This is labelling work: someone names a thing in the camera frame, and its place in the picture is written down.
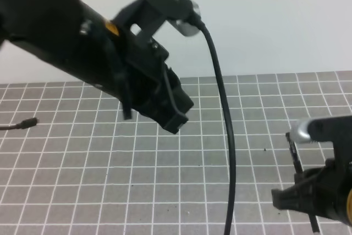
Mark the black pen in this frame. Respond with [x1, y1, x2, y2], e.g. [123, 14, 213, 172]
[285, 132, 321, 234]

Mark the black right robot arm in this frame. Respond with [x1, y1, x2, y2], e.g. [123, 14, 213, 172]
[271, 139, 351, 226]

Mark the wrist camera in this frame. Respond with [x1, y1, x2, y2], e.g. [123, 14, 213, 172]
[290, 116, 351, 144]
[146, 0, 201, 37]

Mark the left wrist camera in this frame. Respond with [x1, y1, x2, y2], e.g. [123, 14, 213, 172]
[146, 0, 201, 37]

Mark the black loose cable plug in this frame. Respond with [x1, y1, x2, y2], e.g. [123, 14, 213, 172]
[0, 117, 39, 131]

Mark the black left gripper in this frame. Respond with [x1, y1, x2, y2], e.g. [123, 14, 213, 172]
[104, 0, 194, 133]

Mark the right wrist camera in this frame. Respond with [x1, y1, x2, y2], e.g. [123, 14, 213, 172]
[290, 116, 351, 144]

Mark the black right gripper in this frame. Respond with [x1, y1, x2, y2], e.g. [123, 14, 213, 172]
[271, 139, 351, 221]

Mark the black left camera cable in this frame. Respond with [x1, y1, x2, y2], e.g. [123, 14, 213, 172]
[189, 14, 237, 235]

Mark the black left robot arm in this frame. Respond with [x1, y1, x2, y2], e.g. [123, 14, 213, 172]
[1, 0, 193, 134]

